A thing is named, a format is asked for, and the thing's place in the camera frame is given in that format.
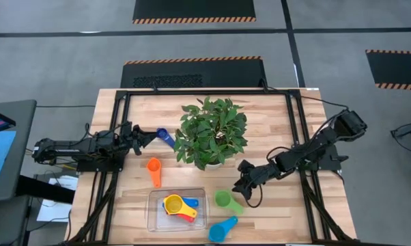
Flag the green plant in white pot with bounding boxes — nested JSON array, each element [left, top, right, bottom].
[[173, 96, 249, 172]]

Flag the orange measuring cup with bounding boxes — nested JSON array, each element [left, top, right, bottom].
[[145, 156, 162, 189]]

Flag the black mat with striped edge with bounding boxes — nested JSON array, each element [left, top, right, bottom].
[[365, 49, 411, 92], [132, 0, 257, 25], [119, 55, 268, 90]]

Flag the long black cable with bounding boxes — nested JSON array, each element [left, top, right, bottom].
[[259, 77, 350, 112]]

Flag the black aluminium table frame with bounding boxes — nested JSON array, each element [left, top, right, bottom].
[[64, 87, 359, 245]]

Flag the green measuring cup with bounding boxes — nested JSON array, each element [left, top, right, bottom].
[[214, 189, 245, 217]]

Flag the red measuring cup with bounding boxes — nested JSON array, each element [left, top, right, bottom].
[[176, 212, 197, 224]]

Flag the clear plastic basket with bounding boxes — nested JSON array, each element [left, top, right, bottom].
[[145, 187, 208, 234]]

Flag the white paper sheets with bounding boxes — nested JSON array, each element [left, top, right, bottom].
[[36, 175, 80, 223]]

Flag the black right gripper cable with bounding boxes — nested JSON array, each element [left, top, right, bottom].
[[244, 182, 264, 209]]

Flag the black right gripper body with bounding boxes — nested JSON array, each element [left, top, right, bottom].
[[237, 159, 280, 192]]

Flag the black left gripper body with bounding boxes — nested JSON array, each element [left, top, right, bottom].
[[120, 122, 142, 156]]

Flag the dark blue measuring cup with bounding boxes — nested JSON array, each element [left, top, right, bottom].
[[156, 127, 177, 150]]

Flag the light blue measuring cup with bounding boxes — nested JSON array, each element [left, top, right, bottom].
[[208, 215, 240, 244]]

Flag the yellow measuring cup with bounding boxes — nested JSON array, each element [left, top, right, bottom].
[[162, 193, 199, 220]]

